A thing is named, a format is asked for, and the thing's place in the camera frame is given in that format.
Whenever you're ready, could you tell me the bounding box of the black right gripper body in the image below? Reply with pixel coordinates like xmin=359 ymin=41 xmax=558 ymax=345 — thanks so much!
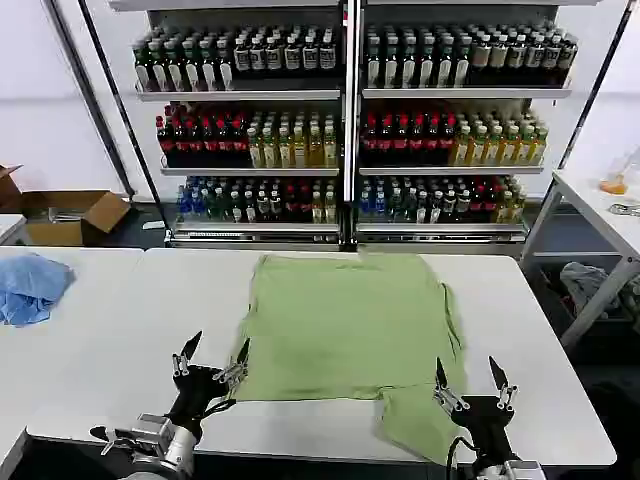
xmin=450 ymin=394 xmax=517 ymax=467

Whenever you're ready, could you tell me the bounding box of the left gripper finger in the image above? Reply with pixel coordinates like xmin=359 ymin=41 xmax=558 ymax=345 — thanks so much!
xmin=172 ymin=330 xmax=204 ymax=377
xmin=213 ymin=338 xmax=251 ymax=389

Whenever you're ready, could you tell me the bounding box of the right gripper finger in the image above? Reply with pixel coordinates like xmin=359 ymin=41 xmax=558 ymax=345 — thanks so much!
xmin=432 ymin=356 xmax=470 ymax=412
xmin=488 ymin=355 xmax=520 ymax=410

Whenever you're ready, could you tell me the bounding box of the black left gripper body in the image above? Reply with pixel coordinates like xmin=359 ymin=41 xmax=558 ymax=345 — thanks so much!
xmin=167 ymin=364 xmax=237 ymax=444

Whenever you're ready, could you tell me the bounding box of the green shirt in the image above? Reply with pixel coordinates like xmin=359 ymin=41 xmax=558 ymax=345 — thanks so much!
xmin=233 ymin=253 xmax=470 ymax=466

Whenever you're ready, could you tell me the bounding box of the black storage crate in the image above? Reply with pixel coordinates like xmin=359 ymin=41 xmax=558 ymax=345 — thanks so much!
xmin=536 ymin=259 xmax=640 ymax=347

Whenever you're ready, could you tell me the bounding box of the grey crumpled cloth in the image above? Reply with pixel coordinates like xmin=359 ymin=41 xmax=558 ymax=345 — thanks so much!
xmin=559 ymin=261 xmax=627 ymax=322

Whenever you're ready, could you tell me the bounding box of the blue cloth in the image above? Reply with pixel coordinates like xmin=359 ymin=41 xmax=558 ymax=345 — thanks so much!
xmin=0 ymin=251 xmax=77 ymax=328

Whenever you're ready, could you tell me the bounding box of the open cardboard box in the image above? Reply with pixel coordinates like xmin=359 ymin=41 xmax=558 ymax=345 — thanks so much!
xmin=0 ymin=163 xmax=133 ymax=247

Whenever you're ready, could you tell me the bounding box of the white side table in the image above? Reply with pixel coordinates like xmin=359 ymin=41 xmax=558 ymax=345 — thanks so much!
xmin=518 ymin=168 xmax=640 ymax=352

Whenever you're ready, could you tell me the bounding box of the orange plastic item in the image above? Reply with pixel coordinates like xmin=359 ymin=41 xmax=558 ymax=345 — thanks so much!
xmin=598 ymin=154 xmax=633 ymax=196

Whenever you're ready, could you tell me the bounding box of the black slanted pole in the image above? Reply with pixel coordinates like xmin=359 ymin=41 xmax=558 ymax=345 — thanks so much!
xmin=78 ymin=0 xmax=172 ymax=237
xmin=48 ymin=0 xmax=137 ymax=197

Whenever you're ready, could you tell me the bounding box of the shelf rack of bottles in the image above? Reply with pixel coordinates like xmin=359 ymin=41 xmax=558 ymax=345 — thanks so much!
xmin=107 ymin=0 xmax=581 ymax=252

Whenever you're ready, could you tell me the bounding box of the grey slanted pole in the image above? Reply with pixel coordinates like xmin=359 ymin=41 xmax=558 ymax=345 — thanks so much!
xmin=519 ymin=0 xmax=640 ymax=262

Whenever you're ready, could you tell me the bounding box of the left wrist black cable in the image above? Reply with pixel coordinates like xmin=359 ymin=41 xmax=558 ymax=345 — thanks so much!
xmin=198 ymin=396 xmax=237 ymax=422

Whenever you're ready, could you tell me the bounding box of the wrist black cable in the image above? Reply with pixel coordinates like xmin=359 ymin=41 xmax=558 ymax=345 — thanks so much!
xmin=198 ymin=396 xmax=237 ymax=422
xmin=445 ymin=435 xmax=477 ymax=480

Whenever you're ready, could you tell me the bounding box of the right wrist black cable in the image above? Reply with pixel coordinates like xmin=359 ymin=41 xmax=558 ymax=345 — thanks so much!
xmin=445 ymin=435 xmax=477 ymax=480

